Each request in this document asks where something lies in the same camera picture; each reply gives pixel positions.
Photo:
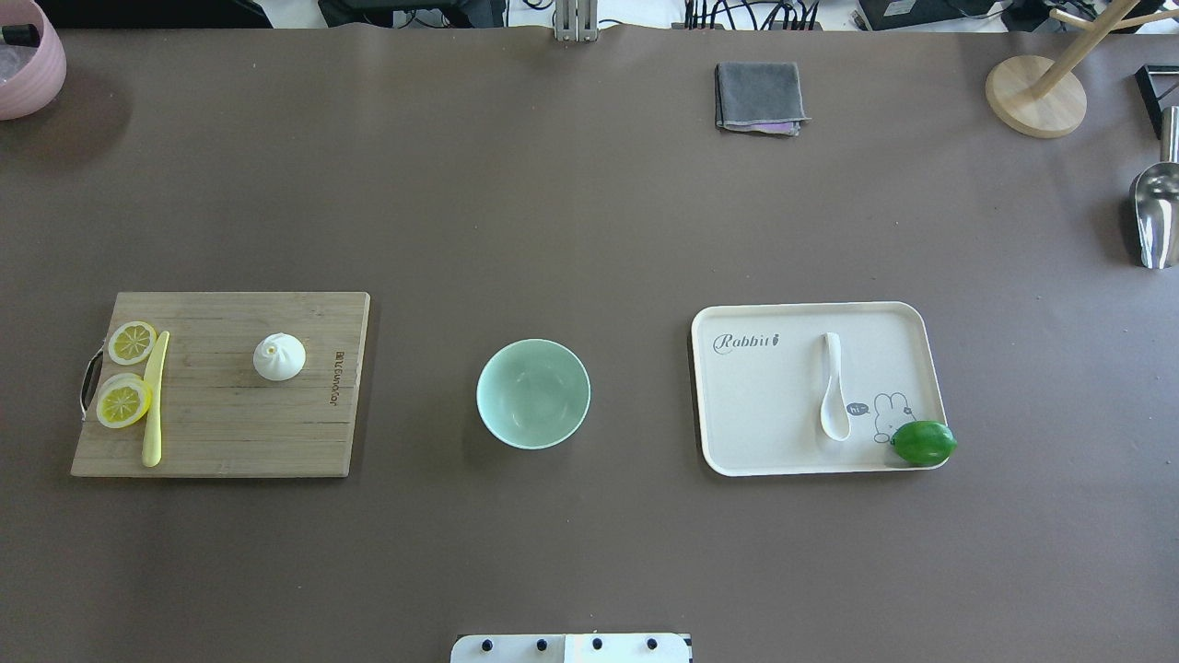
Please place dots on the white ceramic soup spoon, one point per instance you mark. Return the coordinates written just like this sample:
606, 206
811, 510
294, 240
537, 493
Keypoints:
834, 418

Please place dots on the grey folded cloth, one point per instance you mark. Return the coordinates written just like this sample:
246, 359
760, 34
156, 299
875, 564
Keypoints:
759, 97

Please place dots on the wooden mug tree stand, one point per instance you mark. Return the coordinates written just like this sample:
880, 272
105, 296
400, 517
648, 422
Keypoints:
1041, 97

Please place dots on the lower lemon slice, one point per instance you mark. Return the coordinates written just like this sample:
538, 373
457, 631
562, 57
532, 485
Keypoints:
122, 400

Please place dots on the metal scoop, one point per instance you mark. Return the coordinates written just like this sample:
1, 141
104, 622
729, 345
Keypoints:
1154, 194

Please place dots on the pink bowl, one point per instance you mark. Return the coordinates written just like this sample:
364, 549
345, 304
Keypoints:
40, 77

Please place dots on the mint green bowl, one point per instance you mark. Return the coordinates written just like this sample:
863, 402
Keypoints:
533, 394

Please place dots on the black tray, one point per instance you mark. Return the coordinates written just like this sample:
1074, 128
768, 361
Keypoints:
1155, 83

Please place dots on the green lime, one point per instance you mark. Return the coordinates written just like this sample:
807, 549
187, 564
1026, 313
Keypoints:
924, 443

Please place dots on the wooden cutting board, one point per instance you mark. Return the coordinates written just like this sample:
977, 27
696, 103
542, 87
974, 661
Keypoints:
219, 417

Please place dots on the cream rabbit serving tray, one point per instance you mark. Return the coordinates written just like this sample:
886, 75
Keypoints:
760, 376

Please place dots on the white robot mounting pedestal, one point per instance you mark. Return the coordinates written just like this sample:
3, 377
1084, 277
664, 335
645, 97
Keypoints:
589, 647

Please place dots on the upper lemon slice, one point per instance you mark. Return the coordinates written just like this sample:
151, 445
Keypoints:
132, 343

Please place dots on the lemon slice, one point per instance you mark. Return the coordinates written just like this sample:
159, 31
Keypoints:
122, 400
132, 343

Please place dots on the yellow plastic knife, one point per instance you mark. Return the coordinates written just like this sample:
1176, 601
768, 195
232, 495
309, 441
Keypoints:
152, 450

